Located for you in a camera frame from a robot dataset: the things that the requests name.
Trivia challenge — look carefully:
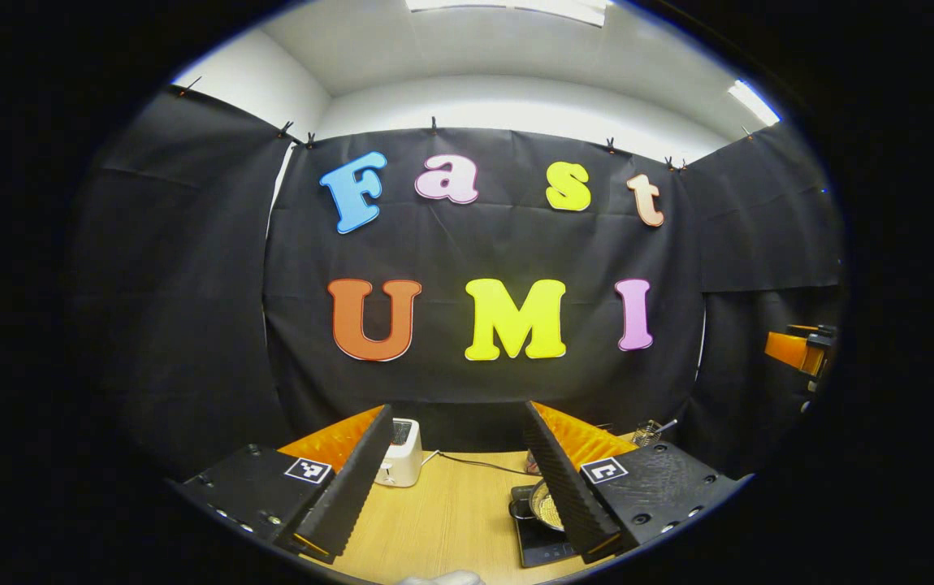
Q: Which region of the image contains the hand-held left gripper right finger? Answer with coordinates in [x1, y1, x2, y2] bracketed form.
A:
[522, 400, 748, 566]

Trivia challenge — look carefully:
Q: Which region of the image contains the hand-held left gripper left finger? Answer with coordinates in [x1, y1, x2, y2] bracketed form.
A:
[177, 404, 396, 566]

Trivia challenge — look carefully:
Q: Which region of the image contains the steel pot with beans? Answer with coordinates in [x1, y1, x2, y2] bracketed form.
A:
[509, 478, 565, 533]

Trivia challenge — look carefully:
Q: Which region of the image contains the black induction cooktop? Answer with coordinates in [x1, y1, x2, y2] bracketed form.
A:
[510, 484, 590, 570]

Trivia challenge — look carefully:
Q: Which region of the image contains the white toaster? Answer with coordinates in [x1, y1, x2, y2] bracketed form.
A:
[375, 418, 424, 488]

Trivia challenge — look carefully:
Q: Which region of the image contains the ceiling light panel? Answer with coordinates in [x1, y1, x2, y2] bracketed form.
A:
[406, 0, 610, 27]
[729, 79, 782, 127]

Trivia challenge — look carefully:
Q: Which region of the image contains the black power cable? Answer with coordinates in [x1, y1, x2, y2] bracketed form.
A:
[421, 449, 534, 476]

